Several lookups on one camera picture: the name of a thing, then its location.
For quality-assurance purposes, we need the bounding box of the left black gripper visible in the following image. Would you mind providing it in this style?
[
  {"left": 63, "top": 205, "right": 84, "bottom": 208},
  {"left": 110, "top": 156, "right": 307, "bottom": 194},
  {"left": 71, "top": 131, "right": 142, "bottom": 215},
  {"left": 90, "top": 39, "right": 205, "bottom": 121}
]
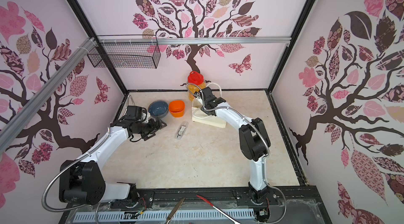
[{"left": 134, "top": 117, "right": 167, "bottom": 141}]

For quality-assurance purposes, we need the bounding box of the orange plastic cup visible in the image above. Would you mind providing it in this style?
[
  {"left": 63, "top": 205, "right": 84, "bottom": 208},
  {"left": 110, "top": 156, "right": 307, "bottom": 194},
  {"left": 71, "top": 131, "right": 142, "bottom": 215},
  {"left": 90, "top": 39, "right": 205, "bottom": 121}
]
[{"left": 168, "top": 100, "right": 185, "bottom": 118}]

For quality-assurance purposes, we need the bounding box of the clear compass case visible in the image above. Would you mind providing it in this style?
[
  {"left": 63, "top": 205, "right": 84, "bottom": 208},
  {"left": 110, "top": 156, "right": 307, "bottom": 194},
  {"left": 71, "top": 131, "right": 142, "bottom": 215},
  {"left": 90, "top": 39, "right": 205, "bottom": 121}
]
[{"left": 175, "top": 122, "right": 188, "bottom": 140}]

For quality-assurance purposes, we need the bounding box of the red-lidded jar of corn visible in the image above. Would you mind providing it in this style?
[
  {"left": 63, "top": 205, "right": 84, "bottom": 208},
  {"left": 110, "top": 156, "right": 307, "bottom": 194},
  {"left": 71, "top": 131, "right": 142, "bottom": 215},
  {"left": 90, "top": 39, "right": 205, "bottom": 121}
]
[{"left": 187, "top": 71, "right": 206, "bottom": 102}]

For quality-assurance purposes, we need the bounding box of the red-tipped metal rod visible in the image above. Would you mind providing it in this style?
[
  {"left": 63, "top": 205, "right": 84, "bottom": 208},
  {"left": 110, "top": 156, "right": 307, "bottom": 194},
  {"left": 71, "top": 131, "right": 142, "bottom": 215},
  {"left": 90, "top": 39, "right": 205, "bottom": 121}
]
[{"left": 196, "top": 195, "right": 241, "bottom": 224}]

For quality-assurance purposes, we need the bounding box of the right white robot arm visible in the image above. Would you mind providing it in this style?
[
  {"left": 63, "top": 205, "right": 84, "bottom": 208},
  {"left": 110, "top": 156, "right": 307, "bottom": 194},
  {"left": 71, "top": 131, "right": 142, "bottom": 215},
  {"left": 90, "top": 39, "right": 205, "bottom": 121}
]
[{"left": 194, "top": 87, "right": 270, "bottom": 204}]

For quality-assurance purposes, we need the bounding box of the black wire basket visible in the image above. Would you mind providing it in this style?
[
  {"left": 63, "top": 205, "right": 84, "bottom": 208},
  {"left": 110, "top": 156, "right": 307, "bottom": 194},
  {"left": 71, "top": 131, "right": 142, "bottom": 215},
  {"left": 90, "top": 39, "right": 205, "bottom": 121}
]
[{"left": 87, "top": 35, "right": 162, "bottom": 69}]

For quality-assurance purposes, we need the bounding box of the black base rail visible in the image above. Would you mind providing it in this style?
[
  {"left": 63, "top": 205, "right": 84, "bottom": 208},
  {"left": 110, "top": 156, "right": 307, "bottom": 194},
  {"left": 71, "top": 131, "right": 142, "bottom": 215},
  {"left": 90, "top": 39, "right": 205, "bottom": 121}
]
[{"left": 59, "top": 186, "right": 331, "bottom": 224}]

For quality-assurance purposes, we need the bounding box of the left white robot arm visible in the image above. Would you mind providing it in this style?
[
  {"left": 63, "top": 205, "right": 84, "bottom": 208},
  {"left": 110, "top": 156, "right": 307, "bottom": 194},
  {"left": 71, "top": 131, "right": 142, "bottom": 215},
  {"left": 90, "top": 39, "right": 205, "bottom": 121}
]
[{"left": 59, "top": 106, "right": 167, "bottom": 205}]

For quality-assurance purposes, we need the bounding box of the horizontal aluminium rail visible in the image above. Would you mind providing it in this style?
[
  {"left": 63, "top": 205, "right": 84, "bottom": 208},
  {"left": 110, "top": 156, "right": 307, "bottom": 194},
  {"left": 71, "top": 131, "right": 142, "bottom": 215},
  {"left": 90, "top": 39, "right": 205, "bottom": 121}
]
[{"left": 99, "top": 36, "right": 291, "bottom": 45}]

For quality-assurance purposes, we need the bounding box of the right flexible metal conduit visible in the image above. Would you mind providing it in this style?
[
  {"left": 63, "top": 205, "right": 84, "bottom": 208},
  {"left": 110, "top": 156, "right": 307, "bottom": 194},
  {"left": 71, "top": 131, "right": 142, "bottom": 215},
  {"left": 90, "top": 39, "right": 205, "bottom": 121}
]
[{"left": 194, "top": 89, "right": 270, "bottom": 162}]

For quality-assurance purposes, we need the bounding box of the grey metal rod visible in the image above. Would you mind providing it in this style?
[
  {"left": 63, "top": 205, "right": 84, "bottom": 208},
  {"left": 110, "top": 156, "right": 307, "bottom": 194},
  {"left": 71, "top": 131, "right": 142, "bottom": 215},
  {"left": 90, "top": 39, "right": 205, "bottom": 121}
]
[{"left": 165, "top": 197, "right": 186, "bottom": 224}]

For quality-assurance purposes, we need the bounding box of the diagonal aluminium rail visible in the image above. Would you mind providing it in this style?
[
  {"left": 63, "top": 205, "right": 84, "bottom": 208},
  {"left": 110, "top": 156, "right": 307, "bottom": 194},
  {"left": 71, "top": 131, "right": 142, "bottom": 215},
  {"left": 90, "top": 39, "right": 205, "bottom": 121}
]
[{"left": 1, "top": 38, "right": 96, "bottom": 153}]

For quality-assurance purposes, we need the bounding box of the blue-grey ceramic bowl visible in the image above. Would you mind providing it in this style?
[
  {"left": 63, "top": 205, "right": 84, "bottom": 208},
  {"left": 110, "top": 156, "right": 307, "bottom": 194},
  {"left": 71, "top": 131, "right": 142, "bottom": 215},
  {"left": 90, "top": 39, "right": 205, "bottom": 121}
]
[{"left": 148, "top": 101, "right": 169, "bottom": 118}]

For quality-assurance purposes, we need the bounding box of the white slotted cable duct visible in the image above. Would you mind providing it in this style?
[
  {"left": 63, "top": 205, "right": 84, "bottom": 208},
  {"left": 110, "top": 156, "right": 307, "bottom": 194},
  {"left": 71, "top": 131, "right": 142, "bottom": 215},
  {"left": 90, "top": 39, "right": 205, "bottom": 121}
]
[{"left": 72, "top": 209, "right": 255, "bottom": 224}]

